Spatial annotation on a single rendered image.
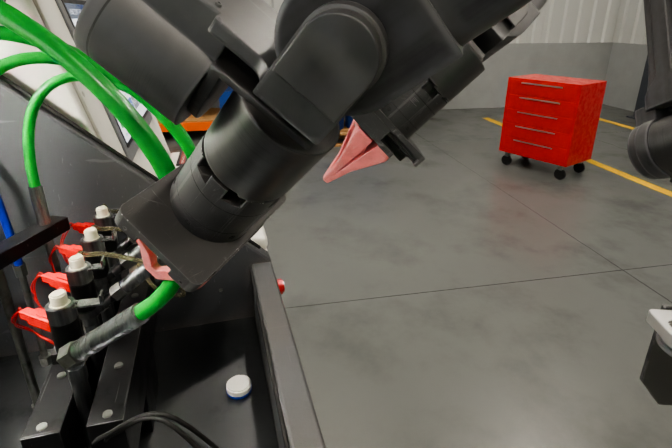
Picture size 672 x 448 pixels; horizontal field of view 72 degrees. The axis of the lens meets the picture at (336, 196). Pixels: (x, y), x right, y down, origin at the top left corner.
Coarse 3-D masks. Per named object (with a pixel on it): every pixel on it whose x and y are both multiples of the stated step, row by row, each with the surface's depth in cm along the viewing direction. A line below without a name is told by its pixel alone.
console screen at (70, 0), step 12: (60, 0) 81; (72, 0) 89; (84, 0) 99; (60, 12) 80; (72, 12) 86; (72, 24) 84; (72, 36) 82; (144, 108) 125; (120, 132) 92; (132, 144) 98; (132, 156) 95
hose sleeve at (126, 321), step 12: (120, 312) 38; (132, 312) 37; (108, 324) 38; (120, 324) 37; (132, 324) 37; (84, 336) 39; (96, 336) 38; (108, 336) 38; (120, 336) 38; (72, 348) 39; (84, 348) 38; (96, 348) 38
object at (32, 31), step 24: (0, 0) 30; (24, 24) 29; (48, 48) 30; (72, 48) 30; (72, 72) 30; (96, 72) 30; (96, 96) 31; (120, 96) 31; (120, 120) 31; (144, 120) 32; (144, 144) 31; (168, 168) 32; (168, 288) 35; (144, 312) 36
